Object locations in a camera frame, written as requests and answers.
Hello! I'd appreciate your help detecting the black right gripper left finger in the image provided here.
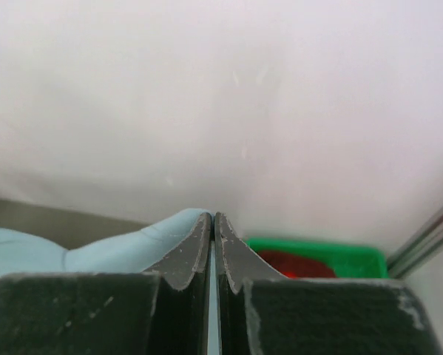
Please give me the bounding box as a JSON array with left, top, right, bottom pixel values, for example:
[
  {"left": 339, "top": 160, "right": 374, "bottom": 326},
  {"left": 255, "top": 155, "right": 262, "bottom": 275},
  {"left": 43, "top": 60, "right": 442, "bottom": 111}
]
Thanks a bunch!
[{"left": 0, "top": 213, "right": 211, "bottom": 354}]

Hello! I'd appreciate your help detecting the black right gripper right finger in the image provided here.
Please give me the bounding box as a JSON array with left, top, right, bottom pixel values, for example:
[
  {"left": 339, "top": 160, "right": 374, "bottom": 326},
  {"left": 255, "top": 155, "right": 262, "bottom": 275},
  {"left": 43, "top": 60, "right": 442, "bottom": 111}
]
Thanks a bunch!
[{"left": 214, "top": 213, "right": 443, "bottom": 354}]

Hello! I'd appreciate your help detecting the green plastic bin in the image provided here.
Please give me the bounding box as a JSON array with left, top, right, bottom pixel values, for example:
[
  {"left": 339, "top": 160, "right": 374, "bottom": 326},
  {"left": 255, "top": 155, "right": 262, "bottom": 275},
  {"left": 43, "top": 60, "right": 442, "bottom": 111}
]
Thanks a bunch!
[{"left": 247, "top": 237, "right": 388, "bottom": 279}]

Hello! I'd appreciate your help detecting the dark red t shirt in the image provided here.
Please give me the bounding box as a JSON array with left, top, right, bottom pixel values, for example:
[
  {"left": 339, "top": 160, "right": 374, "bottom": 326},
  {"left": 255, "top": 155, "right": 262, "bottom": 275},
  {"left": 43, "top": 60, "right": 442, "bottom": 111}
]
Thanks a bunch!
[{"left": 257, "top": 250, "right": 337, "bottom": 279}]

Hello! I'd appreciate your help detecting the blue grey t shirt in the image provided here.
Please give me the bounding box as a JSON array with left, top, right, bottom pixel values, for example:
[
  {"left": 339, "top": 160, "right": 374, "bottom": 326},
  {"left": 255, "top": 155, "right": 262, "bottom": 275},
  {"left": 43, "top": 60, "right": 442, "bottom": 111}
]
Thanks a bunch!
[{"left": 0, "top": 208, "right": 220, "bottom": 355}]

